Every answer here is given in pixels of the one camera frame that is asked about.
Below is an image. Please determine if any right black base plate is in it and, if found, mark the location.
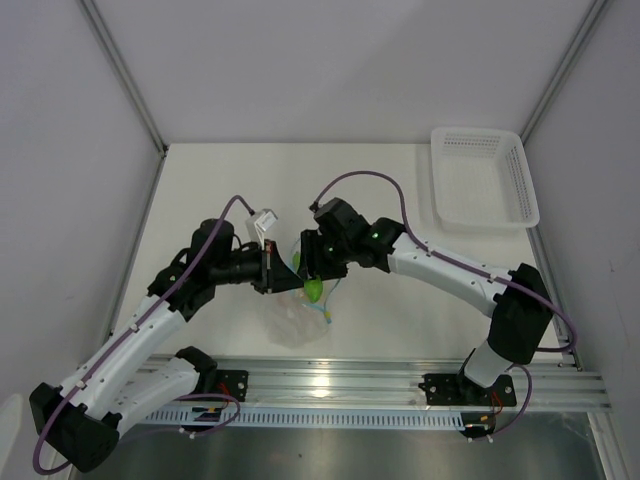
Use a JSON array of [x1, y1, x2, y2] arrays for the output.
[[418, 373, 517, 407]]

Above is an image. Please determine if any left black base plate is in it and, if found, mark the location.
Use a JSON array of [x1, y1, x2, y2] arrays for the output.
[[191, 369, 249, 402]]

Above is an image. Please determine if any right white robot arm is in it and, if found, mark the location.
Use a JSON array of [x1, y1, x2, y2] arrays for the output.
[[297, 198, 553, 404]]

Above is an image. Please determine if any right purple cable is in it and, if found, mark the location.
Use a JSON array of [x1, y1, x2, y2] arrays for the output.
[[308, 171, 579, 356]]

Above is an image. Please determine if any right aluminium frame post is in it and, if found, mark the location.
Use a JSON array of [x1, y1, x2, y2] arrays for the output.
[[520, 0, 614, 146]]

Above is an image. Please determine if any aluminium rail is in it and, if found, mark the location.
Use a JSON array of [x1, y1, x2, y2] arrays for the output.
[[67, 354, 614, 412]]

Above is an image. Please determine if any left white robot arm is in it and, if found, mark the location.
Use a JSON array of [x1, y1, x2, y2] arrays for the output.
[[29, 209, 302, 473]]

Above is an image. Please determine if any white plastic basket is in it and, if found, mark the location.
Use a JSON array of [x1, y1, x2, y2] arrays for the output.
[[430, 127, 540, 234]]

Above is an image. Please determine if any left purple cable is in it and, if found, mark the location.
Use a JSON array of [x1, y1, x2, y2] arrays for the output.
[[32, 194, 259, 475]]

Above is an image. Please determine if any white slotted cable duct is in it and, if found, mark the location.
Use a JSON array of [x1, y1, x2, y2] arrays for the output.
[[142, 405, 464, 431]]

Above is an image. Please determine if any clear zip top bag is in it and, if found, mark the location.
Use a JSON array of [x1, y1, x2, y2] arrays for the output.
[[263, 237, 344, 349]]

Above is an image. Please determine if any left aluminium frame post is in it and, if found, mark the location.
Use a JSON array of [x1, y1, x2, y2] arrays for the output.
[[77, 0, 169, 157]]

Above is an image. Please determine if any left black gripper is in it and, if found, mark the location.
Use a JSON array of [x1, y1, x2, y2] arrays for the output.
[[211, 239, 304, 295]]

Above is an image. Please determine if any aluminium frame post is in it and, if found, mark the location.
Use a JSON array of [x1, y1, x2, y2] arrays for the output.
[[520, 0, 614, 146], [77, 0, 169, 157]]

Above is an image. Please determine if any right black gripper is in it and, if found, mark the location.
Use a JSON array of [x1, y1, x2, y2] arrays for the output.
[[298, 229, 354, 282]]

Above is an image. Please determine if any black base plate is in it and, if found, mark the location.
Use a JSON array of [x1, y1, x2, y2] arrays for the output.
[[191, 369, 249, 402], [418, 373, 517, 407]]

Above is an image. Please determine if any green toy vegetable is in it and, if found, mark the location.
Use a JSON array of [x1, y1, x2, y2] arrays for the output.
[[292, 251, 324, 304]]

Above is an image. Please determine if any purple cable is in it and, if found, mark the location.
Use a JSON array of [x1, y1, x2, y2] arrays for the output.
[[308, 171, 579, 356], [32, 194, 259, 475]]

